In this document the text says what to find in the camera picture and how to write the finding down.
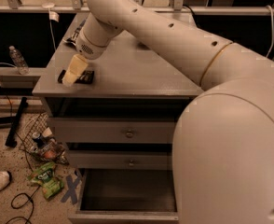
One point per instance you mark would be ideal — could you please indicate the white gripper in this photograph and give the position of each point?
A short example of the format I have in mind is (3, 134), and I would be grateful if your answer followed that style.
(87, 48)

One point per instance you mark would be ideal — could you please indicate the dark rxbar chocolate wrapper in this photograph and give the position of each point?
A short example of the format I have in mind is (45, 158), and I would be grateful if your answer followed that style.
(86, 77)

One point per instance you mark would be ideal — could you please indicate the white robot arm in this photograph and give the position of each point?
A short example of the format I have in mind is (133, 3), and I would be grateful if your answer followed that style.
(223, 143)

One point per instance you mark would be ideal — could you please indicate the grey drawer cabinet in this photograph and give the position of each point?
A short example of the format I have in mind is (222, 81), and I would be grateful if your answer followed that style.
(130, 82)

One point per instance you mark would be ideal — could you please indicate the top grey drawer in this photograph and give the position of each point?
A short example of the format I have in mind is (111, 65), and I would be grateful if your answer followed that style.
(76, 130)

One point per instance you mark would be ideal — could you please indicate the middle grey drawer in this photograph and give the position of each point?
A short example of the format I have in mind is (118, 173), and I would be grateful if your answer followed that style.
(119, 160)

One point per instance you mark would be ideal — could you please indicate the open bottom grey drawer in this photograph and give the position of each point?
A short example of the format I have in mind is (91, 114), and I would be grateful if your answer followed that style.
(110, 196)

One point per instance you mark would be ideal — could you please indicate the blue chip bag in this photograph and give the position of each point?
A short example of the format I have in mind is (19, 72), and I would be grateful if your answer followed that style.
(72, 39)

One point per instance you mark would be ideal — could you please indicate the clear plastic water bottle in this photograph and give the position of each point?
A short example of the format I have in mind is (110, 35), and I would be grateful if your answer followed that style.
(18, 60)

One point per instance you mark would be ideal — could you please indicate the black bar on floor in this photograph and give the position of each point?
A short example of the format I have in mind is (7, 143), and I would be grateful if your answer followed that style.
(11, 142)

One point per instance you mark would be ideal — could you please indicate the green snack bag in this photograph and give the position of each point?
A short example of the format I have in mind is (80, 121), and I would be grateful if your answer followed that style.
(44, 176)

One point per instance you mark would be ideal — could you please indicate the grey tape cross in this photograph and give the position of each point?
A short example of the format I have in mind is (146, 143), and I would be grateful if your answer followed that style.
(70, 193)

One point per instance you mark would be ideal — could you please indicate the wire basket with items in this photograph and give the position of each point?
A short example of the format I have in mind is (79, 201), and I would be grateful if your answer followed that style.
(39, 142)

